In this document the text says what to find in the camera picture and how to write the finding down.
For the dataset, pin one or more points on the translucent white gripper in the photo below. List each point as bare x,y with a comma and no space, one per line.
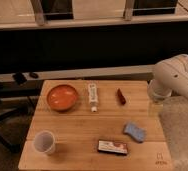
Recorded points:
155,108

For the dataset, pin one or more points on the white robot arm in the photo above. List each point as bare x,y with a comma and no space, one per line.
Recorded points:
169,75

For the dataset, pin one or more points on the orange ceramic bowl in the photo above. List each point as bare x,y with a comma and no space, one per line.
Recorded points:
62,97

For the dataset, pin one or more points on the blue sponge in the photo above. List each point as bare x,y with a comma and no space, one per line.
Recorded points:
137,133

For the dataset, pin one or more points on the white toothpaste tube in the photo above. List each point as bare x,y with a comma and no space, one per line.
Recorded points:
93,96

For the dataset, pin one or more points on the wooden table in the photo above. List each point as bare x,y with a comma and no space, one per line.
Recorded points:
78,131

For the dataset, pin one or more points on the translucent plastic cup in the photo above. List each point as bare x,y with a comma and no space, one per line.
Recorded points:
44,142

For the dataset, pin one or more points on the small black object on ledge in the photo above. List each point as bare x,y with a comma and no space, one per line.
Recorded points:
33,75

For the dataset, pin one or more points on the black phone on ledge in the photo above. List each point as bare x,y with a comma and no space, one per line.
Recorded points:
19,78

